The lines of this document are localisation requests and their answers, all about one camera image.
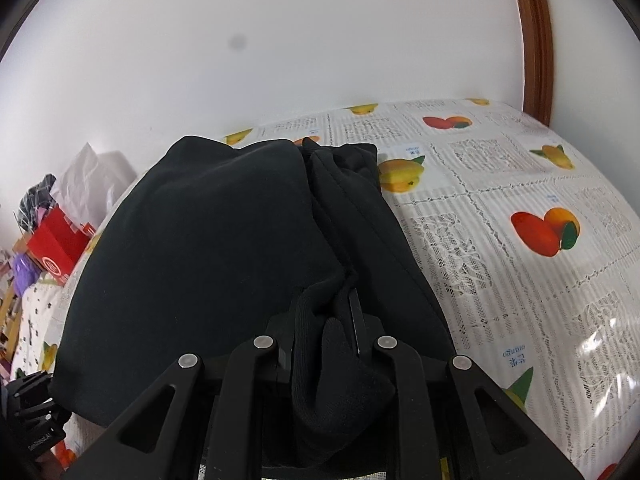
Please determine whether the black sweatshirt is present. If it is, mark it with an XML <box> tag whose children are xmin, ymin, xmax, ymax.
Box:
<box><xmin>51</xmin><ymin>136</ymin><xmax>454</xmax><ymax>476</ymax></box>

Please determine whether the white black dotted quilt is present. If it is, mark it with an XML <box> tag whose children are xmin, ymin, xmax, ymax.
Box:
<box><xmin>11</xmin><ymin>273</ymin><xmax>68</xmax><ymax>379</ymax></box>

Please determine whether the purple plush item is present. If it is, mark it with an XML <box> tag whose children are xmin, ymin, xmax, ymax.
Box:
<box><xmin>12</xmin><ymin>254</ymin><xmax>41</xmax><ymax>297</ymax></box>

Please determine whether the plaid grey cloth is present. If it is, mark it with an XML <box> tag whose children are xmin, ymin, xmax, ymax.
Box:
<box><xmin>16</xmin><ymin>174</ymin><xmax>56</xmax><ymax>233</ymax></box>

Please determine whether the fruit print tablecloth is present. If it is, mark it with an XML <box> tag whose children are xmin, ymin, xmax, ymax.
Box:
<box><xmin>216</xmin><ymin>100</ymin><xmax>639</xmax><ymax>479</ymax></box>

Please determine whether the brown wooden door frame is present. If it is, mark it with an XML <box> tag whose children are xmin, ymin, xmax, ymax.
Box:
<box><xmin>518</xmin><ymin>0</ymin><xmax>554</xmax><ymax>126</ymax></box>

